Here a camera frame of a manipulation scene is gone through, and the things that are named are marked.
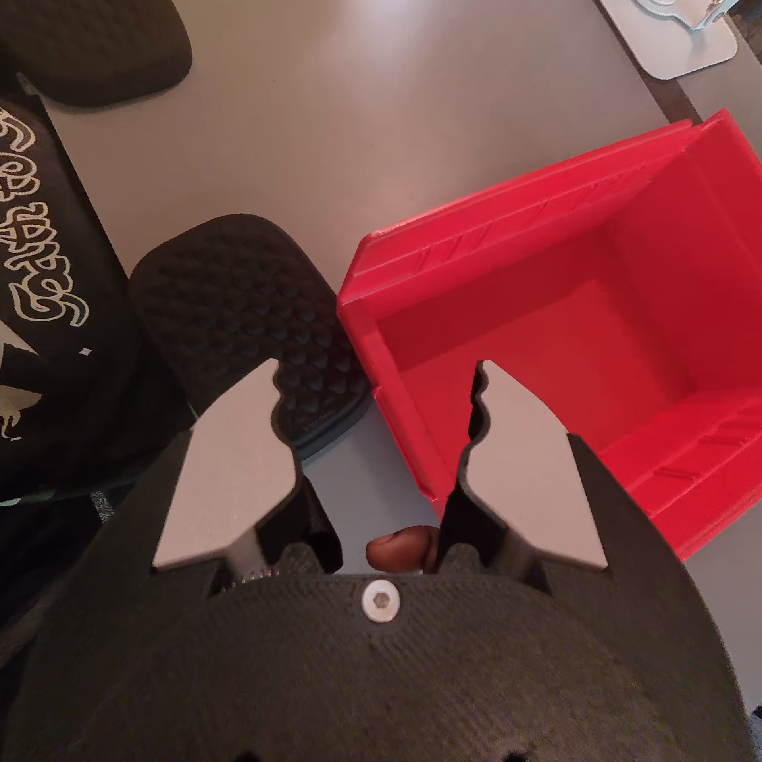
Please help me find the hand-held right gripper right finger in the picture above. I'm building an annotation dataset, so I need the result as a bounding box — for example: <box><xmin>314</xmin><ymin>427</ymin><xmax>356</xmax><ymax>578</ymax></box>
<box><xmin>455</xmin><ymin>359</ymin><xmax>609</xmax><ymax>582</ymax></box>

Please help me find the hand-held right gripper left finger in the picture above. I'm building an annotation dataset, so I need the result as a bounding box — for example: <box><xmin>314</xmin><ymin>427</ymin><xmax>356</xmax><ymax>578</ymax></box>
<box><xmin>150</xmin><ymin>357</ymin><xmax>302</xmax><ymax>582</ymax></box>

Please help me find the red plastic storage bin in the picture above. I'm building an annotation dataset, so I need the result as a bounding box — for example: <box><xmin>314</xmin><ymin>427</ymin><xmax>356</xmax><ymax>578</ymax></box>
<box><xmin>335</xmin><ymin>108</ymin><xmax>762</xmax><ymax>562</ymax></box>

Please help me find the person's right hand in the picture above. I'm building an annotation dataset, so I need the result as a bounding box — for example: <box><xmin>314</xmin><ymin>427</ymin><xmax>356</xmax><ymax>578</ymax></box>
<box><xmin>365</xmin><ymin>525</ymin><xmax>441</xmax><ymax>575</ymax></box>

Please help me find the black textured chair armrest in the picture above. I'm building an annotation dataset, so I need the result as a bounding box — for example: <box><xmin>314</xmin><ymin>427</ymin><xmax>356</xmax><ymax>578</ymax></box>
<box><xmin>0</xmin><ymin>0</ymin><xmax>194</xmax><ymax>109</ymax></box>
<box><xmin>127</xmin><ymin>212</ymin><xmax>376</xmax><ymax>463</ymax></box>

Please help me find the person's black printed shirt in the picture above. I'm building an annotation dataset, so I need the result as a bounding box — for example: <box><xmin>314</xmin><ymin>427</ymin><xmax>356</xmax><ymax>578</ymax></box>
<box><xmin>0</xmin><ymin>100</ymin><xmax>192</xmax><ymax>507</ymax></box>

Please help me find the clear glass piece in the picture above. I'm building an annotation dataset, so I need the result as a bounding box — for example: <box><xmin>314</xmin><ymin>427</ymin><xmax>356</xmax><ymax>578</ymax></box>
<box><xmin>632</xmin><ymin>0</ymin><xmax>727</xmax><ymax>44</ymax></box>

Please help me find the silver stand base plate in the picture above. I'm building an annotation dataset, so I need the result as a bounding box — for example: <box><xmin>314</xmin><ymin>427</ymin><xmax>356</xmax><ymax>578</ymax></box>
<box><xmin>598</xmin><ymin>0</ymin><xmax>739</xmax><ymax>82</ymax></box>

